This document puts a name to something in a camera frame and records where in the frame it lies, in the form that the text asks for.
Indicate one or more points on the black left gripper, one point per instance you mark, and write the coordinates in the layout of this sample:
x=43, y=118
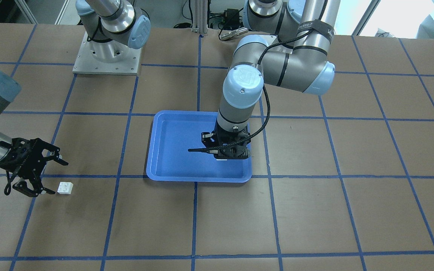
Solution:
x=207, y=137

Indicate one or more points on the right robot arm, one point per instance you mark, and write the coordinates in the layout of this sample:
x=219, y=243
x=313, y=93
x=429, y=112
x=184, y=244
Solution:
x=116, y=30

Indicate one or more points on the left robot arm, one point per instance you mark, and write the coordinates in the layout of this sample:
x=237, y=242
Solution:
x=296, y=60

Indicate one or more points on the blue plastic tray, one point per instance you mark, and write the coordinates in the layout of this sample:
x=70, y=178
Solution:
x=176, y=131

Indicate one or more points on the silver metal cylinder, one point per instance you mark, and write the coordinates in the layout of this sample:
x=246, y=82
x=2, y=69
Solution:
x=233, y=34

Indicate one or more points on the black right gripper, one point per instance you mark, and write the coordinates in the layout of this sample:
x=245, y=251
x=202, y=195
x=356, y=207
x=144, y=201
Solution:
x=6, y=159

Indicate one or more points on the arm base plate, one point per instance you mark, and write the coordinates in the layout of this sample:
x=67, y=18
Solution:
x=110, y=58

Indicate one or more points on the aluminium frame post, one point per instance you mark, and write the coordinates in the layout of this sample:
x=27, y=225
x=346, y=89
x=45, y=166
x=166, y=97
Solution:
x=199, y=16

